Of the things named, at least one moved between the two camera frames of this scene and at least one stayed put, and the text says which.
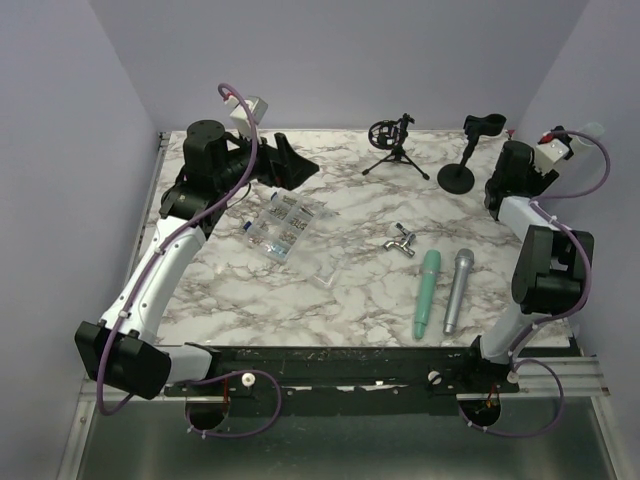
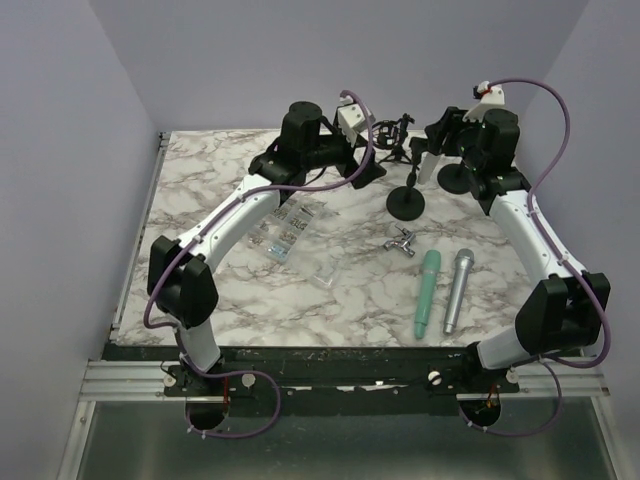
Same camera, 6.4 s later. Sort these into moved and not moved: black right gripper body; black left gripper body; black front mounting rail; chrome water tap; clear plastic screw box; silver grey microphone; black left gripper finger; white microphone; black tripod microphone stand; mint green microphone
Moved: black left gripper finger; black left gripper body; black right gripper body; white microphone
Not moved: silver grey microphone; clear plastic screw box; black tripod microphone stand; mint green microphone; black front mounting rail; chrome water tap
